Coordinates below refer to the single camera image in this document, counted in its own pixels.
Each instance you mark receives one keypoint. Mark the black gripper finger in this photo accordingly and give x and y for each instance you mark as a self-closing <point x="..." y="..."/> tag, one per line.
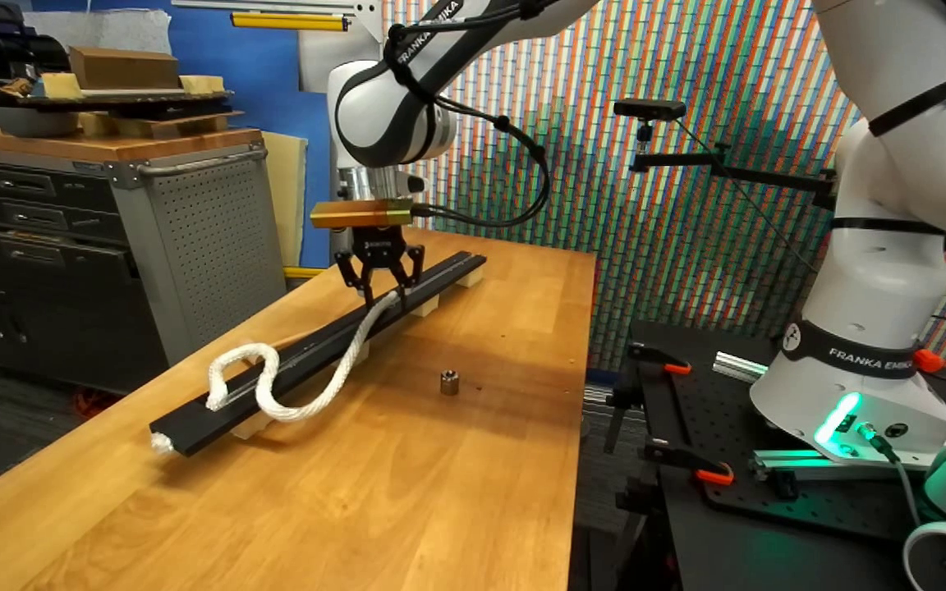
<point x="348" y="273"/>
<point x="409" y="267"/>

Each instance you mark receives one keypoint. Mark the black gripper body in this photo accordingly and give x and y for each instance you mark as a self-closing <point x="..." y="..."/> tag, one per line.
<point x="379" y="244"/>

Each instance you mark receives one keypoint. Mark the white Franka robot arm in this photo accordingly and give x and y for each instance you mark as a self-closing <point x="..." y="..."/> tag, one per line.
<point x="889" y="273"/>

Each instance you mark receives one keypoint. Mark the small wooden support block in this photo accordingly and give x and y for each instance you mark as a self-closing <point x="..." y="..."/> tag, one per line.
<point x="474" y="278"/>
<point x="427" y="308"/>

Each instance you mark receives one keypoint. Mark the beige board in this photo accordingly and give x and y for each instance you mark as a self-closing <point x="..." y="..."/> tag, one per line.
<point x="283" y="200"/>

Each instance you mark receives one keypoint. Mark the small metal nut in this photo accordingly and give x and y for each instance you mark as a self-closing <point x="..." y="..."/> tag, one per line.
<point x="447" y="381"/>

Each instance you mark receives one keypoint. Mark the grey metal tool cabinet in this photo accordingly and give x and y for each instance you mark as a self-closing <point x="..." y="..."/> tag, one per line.
<point x="197" y="241"/>

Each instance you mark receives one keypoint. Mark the blue board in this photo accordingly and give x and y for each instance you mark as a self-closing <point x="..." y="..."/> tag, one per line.
<point x="245" y="76"/>

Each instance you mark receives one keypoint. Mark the yellow level bar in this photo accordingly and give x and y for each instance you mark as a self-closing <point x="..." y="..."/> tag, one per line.
<point x="288" y="21"/>

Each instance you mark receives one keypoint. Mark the light wooden plank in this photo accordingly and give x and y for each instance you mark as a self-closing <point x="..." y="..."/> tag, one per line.
<point x="195" y="87"/>

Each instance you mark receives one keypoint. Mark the brown wooden box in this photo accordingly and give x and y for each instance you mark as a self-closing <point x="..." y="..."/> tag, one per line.
<point x="123" y="68"/>

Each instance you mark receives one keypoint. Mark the black flat tray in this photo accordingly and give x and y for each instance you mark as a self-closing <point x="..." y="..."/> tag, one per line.
<point x="80" y="110"/>

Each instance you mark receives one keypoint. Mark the silver aluminium bar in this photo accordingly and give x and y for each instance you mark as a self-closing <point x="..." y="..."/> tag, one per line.
<point x="739" y="366"/>

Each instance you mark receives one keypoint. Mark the black breadboard table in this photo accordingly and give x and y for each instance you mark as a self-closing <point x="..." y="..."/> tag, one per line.
<point x="736" y="526"/>

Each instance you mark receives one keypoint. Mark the black bag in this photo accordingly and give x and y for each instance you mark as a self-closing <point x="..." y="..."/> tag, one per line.
<point x="2" y="44"/>

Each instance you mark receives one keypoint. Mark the orange clamp knob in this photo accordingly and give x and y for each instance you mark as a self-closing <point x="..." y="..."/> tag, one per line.
<point x="930" y="359"/>

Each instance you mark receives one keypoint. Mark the gold wrist camera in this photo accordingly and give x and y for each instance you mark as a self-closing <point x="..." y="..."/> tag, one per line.
<point x="359" y="214"/>

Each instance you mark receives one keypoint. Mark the long black grooved rail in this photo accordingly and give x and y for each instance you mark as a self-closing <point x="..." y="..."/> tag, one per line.
<point x="309" y="357"/>

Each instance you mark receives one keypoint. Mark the black camera on stand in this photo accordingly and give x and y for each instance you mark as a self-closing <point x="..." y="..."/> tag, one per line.
<point x="651" y="110"/>

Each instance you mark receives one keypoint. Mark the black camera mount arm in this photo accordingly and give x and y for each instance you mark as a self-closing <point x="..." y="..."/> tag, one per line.
<point x="715" y="165"/>

